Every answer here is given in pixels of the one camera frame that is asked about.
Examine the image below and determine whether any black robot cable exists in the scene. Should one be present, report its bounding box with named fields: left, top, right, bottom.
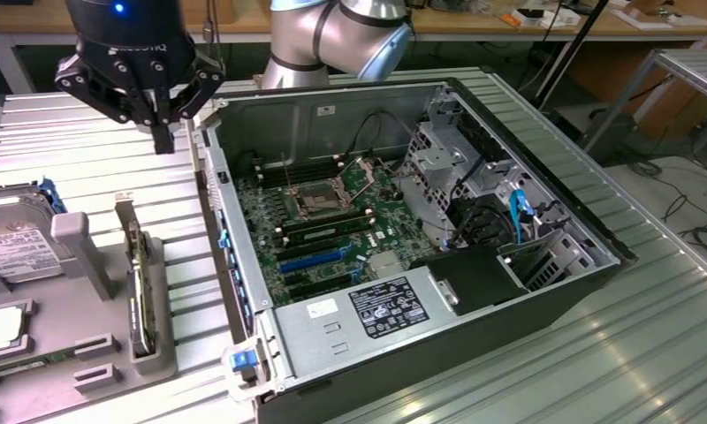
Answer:
left=202, top=0, right=227, bottom=61

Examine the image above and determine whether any silver chipset heatsink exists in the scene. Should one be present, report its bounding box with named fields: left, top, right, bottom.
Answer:
left=367, top=252, right=410, bottom=273

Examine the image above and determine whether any black RAM slot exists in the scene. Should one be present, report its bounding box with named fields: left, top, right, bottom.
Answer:
left=260, top=164, right=346, bottom=188
left=256, top=156, right=342, bottom=178

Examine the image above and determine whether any installed RAM stick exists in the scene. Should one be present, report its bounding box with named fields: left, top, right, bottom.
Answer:
left=280, top=218, right=378, bottom=247

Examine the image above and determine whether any open black PC case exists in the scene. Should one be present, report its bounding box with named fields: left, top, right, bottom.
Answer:
left=186, top=77, right=638, bottom=424

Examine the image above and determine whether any black slanted pole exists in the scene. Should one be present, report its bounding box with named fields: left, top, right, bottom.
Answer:
left=531, top=0, right=611, bottom=110

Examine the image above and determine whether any CPU socket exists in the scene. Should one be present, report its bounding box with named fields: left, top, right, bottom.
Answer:
left=290, top=182, right=356, bottom=221

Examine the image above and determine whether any silver perforated disk bay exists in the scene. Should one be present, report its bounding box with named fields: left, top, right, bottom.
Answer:
left=497, top=228, right=603, bottom=293

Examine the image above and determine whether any black equipment box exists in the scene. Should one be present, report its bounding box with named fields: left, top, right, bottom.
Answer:
left=550, top=105, right=640, bottom=156

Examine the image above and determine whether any grey power supply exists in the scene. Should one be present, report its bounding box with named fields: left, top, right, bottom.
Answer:
left=272, top=264, right=462, bottom=379

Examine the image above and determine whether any white flat tray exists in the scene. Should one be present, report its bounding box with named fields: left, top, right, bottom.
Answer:
left=609, top=5, right=677, bottom=32

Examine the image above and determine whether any wooden workbench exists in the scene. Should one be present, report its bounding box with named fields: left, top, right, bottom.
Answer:
left=0, top=0, right=707, bottom=96

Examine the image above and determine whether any silver drive cage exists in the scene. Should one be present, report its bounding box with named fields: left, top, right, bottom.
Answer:
left=402, top=120, right=510, bottom=231

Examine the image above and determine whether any blue data wire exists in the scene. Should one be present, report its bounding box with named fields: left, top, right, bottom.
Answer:
left=507, top=189, right=535, bottom=245

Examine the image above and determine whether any black and white box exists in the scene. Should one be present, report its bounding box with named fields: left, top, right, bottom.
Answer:
left=515, top=7, right=582, bottom=28

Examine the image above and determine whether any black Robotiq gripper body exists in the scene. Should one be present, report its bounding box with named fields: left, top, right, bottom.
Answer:
left=64, top=0, right=198, bottom=93

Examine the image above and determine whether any metal socket cover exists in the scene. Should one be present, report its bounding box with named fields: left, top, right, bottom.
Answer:
left=331, top=155, right=386, bottom=201

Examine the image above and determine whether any green motherboard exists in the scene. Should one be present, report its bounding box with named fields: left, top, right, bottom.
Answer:
left=235, top=154, right=443, bottom=307

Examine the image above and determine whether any short black expansion slot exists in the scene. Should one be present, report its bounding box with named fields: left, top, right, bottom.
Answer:
left=287, top=272, right=359, bottom=302

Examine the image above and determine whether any thin locking lever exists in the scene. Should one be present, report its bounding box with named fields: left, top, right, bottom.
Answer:
left=280, top=151, right=296, bottom=198

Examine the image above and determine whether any green loose RAM stick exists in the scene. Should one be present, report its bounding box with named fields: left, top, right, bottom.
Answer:
left=0, top=346, right=85, bottom=379

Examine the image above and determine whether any grey parts rack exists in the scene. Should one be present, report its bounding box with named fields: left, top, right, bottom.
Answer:
left=0, top=210, right=182, bottom=424

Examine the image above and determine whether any long black expansion slot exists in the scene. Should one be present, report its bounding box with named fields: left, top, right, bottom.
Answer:
left=275, top=240, right=356, bottom=265

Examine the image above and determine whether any hard disk with blue bracket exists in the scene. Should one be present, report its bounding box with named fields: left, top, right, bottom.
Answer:
left=0, top=178, right=73, bottom=284

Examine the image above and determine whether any aluminium frame table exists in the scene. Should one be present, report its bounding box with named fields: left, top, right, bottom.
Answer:
left=581, top=47, right=707, bottom=156

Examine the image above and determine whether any blue expansion slot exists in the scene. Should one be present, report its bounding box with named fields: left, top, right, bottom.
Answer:
left=278, top=251, right=348, bottom=274

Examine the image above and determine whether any black plastic shroud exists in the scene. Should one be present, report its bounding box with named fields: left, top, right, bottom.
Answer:
left=411, top=245, right=531, bottom=317

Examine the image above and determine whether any black looped wire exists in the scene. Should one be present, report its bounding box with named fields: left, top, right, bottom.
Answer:
left=351, top=110, right=419, bottom=156

